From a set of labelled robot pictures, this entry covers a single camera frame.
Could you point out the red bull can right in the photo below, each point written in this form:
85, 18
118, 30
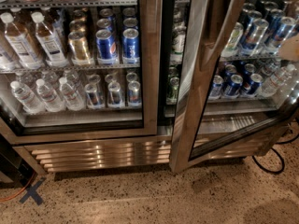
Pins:
134, 95

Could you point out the water bottle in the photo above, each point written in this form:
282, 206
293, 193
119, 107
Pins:
52, 100
26, 97
72, 97

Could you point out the blue can lower middle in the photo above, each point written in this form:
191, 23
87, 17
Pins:
233, 85

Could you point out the silver blue can far right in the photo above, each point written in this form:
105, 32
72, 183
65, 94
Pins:
274, 41

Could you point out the gold soda can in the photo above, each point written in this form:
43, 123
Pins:
81, 55

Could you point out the red bull can middle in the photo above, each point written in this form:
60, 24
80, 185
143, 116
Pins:
115, 97

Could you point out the stainless steel fridge base grille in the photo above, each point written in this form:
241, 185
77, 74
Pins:
254, 140

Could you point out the water bottle left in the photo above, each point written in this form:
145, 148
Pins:
26, 97

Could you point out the tea bottle white cap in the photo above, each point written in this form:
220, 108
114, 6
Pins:
49, 40
22, 42

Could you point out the tea bottle white cap left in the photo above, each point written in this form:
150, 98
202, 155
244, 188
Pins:
22, 42

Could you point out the silver blue energy can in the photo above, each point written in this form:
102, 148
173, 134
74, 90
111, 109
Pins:
253, 37

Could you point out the blue pepsi can left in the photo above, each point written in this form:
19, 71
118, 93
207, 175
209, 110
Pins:
106, 45

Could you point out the water bottle middle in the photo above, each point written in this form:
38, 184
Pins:
52, 100

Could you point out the water bottle right compartment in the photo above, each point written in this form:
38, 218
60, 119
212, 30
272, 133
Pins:
275, 81

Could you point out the blue pepsi can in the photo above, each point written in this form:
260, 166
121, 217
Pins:
130, 45
106, 45

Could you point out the tea bottle white cap right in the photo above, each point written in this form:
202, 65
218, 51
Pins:
49, 40

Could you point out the blue tape cross marker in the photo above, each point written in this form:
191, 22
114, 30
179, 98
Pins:
31, 192

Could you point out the glass fridge door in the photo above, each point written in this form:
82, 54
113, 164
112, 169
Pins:
209, 26
87, 16

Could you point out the red bull can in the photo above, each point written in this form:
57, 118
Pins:
115, 97
94, 96
134, 95

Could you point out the blue can lower right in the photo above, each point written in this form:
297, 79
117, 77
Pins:
252, 84

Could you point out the blue can lower left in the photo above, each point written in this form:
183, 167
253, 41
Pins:
215, 91

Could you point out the red bull can left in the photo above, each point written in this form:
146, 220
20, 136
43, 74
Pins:
94, 96

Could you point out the blue pepsi can right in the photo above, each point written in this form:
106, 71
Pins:
130, 45

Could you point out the white 7up can right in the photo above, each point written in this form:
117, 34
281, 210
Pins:
231, 48

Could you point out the water bottle right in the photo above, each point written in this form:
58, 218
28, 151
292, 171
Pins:
72, 97

